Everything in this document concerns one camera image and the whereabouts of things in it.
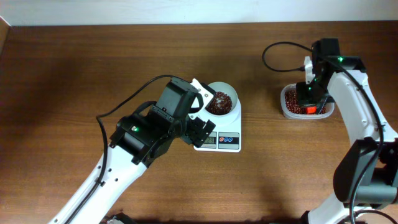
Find red measuring scoop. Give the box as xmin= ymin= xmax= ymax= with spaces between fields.
xmin=305 ymin=106 xmax=317 ymax=114

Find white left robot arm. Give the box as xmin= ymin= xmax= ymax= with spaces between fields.
xmin=51 ymin=101 xmax=216 ymax=223

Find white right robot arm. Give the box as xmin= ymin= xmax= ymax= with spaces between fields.
xmin=296 ymin=39 xmax=397 ymax=223

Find white digital kitchen scale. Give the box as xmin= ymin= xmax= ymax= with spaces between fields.
xmin=193 ymin=92 xmax=243 ymax=152

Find beans in bowl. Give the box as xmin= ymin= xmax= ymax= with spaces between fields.
xmin=206 ymin=91 xmax=233 ymax=115

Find white bowl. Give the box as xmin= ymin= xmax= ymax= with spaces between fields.
xmin=205 ymin=82 xmax=239 ymax=116

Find red adzuki beans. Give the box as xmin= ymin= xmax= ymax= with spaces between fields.
xmin=284 ymin=89 xmax=318 ymax=115

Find clear plastic container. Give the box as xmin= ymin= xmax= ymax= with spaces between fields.
xmin=280 ymin=84 xmax=335 ymax=120

